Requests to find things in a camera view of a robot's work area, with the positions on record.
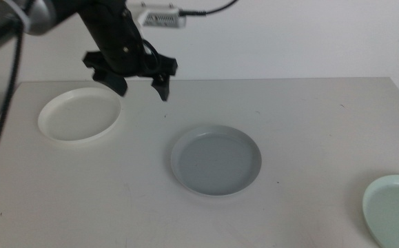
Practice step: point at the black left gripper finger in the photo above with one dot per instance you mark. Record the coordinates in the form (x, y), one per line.
(114, 84)
(163, 87)

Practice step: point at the white shallow bowl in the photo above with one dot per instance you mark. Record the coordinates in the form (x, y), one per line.
(78, 117)

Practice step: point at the grey shallow bowl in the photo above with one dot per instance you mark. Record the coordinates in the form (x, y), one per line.
(216, 162)

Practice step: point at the mint green shallow bowl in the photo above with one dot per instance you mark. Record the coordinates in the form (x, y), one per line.
(395, 213)

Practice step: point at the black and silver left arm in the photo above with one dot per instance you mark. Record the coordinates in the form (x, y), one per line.
(37, 13)

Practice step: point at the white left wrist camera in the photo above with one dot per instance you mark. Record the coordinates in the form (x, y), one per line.
(164, 19)

